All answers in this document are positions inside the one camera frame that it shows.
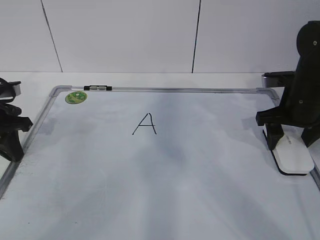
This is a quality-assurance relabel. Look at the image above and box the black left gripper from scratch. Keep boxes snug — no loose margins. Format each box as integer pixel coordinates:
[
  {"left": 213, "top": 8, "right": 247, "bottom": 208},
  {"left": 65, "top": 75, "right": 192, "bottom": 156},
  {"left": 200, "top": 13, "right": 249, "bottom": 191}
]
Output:
[{"left": 0, "top": 103, "right": 33, "bottom": 162}]

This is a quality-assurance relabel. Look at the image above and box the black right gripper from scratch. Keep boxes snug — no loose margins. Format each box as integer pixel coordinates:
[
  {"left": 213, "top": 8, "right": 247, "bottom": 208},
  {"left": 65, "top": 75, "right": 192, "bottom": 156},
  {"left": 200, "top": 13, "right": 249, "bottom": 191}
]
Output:
[{"left": 255, "top": 59, "right": 320, "bottom": 151}]

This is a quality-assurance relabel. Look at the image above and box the white whiteboard eraser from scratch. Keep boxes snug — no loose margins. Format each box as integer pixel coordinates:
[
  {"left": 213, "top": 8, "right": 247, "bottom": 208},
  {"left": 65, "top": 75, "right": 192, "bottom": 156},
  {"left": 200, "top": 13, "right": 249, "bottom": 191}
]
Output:
[{"left": 270, "top": 125, "right": 315, "bottom": 176}]

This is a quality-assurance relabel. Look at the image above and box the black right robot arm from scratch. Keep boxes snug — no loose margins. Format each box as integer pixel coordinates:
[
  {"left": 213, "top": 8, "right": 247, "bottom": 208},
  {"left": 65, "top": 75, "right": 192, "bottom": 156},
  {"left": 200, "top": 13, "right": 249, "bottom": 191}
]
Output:
[{"left": 256, "top": 20, "right": 320, "bottom": 151}]

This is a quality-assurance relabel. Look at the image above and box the black silver hanging clip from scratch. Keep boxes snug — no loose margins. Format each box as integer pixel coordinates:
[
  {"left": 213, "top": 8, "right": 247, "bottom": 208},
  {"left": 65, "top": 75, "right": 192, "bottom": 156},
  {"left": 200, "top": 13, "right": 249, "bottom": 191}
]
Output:
[{"left": 83, "top": 85, "right": 113, "bottom": 92}]

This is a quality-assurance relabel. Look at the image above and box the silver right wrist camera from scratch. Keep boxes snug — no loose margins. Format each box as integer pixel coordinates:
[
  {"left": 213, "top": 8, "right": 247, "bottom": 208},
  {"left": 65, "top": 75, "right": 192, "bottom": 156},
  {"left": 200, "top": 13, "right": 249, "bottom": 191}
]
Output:
[{"left": 261, "top": 71, "right": 295, "bottom": 88}]

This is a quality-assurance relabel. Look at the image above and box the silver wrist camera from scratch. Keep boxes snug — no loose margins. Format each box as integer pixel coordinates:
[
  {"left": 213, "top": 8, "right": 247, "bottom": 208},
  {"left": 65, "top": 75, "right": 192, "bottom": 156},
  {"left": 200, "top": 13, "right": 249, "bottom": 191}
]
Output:
[
  {"left": 261, "top": 71, "right": 295, "bottom": 88},
  {"left": 0, "top": 81, "right": 21, "bottom": 99}
]

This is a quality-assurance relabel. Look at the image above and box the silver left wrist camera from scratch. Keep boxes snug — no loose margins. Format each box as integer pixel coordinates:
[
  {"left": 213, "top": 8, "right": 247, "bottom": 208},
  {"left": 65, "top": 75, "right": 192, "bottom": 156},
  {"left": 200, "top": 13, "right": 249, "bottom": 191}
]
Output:
[{"left": 0, "top": 81, "right": 21, "bottom": 99}]

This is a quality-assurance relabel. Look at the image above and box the whiteboard with aluminium frame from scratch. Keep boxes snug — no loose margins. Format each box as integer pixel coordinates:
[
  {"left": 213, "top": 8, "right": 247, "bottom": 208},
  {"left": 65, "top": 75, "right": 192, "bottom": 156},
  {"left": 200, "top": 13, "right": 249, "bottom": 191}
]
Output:
[{"left": 0, "top": 87, "right": 320, "bottom": 240}]

